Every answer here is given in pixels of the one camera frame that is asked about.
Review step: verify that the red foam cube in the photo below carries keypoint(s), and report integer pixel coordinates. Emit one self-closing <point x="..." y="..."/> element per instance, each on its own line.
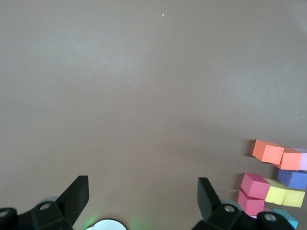
<point x="250" y="204"/>
<point x="254" y="185"/>

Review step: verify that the pink foam cube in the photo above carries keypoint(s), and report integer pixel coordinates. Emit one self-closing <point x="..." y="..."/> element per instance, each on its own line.
<point x="303" y="158"/>
<point x="252" y="216"/>

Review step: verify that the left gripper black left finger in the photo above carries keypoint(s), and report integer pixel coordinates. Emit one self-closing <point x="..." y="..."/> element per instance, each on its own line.
<point x="48" y="213"/>

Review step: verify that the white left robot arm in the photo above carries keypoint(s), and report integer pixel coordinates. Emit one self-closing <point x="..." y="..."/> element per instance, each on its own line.
<point x="106" y="224"/>

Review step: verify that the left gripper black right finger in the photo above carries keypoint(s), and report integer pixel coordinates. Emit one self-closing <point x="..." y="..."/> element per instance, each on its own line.
<point x="227" y="215"/>

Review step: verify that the brown paper table cover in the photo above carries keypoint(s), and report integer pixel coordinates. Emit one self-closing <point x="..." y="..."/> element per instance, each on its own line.
<point x="144" y="83"/>

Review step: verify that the purple foam cube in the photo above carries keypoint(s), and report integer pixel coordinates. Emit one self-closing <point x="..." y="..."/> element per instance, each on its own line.
<point x="293" y="178"/>

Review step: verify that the orange foam cube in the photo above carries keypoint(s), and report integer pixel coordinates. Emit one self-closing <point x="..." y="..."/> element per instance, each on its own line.
<point x="267" y="153"/>
<point x="289" y="159"/>

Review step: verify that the yellow foam cube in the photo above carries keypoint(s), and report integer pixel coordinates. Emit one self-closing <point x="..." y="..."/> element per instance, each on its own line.
<point x="275" y="194"/>
<point x="293" y="197"/>

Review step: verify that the blue foam cube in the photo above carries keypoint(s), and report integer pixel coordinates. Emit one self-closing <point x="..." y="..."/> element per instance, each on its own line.
<point x="287" y="218"/>

